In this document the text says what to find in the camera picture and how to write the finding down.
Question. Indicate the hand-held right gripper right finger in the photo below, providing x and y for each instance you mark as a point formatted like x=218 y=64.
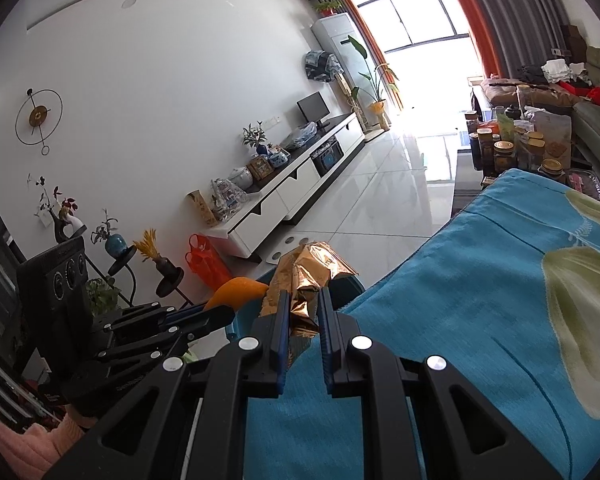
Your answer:
x=325 y=340

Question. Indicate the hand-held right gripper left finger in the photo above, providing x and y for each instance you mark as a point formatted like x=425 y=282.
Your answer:
x=282 y=340

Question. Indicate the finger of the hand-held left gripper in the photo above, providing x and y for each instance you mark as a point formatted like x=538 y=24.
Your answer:
x=145 y=316
x=190 y=330

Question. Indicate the orange fruit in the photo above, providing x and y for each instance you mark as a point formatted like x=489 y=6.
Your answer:
x=235 y=292

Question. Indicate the gold foil wrapper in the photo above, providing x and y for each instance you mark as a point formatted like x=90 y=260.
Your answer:
x=310 y=270

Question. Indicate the person's left forearm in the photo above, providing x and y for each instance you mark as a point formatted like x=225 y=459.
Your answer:
x=30 y=450

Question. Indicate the black plant stand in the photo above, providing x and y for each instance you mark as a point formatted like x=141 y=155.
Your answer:
x=170 y=285

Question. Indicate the green potted plant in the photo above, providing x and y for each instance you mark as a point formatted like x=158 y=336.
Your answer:
x=102 y=297

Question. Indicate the dark vase yellow wheat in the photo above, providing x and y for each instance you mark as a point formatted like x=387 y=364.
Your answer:
x=152 y=255

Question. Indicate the orange plastic bag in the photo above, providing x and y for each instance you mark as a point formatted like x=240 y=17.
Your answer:
x=210 y=262

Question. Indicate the teal vase with plant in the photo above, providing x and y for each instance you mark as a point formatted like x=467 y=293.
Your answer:
x=112 y=245

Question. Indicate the black white sculpture vase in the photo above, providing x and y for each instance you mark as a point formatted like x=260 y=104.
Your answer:
x=65 y=222

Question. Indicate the yellow carton box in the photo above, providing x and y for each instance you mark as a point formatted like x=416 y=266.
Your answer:
x=202 y=208

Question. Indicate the glass ship ornament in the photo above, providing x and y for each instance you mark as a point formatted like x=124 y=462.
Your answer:
x=227 y=200

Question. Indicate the white TV cabinet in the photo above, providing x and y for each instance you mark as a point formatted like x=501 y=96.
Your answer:
x=290 y=185

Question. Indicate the white ceramic jar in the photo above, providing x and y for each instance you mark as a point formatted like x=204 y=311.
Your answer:
x=241 y=178

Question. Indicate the blue white porcelain jar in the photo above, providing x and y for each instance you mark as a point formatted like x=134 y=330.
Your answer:
x=278 y=156

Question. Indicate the blue vase with twigs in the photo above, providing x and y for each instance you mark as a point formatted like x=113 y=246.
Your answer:
x=255 y=140

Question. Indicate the clear plastic bag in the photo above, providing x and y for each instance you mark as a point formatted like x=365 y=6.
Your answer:
x=304 y=134

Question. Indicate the black monitor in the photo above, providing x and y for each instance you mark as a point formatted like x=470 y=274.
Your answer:
x=312 y=107

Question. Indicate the coffee table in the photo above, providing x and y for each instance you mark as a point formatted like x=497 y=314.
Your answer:
x=472 y=157

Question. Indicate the tall leafy plant yellow pot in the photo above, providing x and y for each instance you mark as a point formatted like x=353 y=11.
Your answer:
x=375 y=90

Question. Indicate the group of jars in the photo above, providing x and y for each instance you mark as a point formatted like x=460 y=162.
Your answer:
x=505 y=147

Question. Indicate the fan with patterned cover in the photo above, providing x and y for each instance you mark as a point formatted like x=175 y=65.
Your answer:
x=322 y=66

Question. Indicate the grey and orange curtain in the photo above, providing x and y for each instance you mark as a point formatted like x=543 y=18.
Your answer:
x=365 y=50

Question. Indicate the white standing air conditioner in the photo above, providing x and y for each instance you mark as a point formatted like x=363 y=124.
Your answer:
x=337 y=45

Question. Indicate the recessed ceiling light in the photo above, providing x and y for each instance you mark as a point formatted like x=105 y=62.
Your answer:
x=127 y=4

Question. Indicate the brown ottoman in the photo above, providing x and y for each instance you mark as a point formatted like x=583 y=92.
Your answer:
x=510 y=94

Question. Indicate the small potted plant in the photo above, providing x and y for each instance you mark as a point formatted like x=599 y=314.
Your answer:
x=327 y=7

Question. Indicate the window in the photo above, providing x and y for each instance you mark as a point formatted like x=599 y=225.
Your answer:
x=415 y=15

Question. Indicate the white clothes pile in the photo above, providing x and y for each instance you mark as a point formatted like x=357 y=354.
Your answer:
x=562 y=70

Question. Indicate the red clothes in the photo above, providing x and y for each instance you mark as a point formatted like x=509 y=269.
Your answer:
x=592 y=95

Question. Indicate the brown wooden cabinet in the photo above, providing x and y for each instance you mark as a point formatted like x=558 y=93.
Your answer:
x=575 y=40

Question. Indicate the wooden picture frame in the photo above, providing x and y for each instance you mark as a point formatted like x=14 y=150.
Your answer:
x=259 y=167

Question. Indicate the round wall clock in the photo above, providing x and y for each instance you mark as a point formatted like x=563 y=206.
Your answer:
x=39 y=116

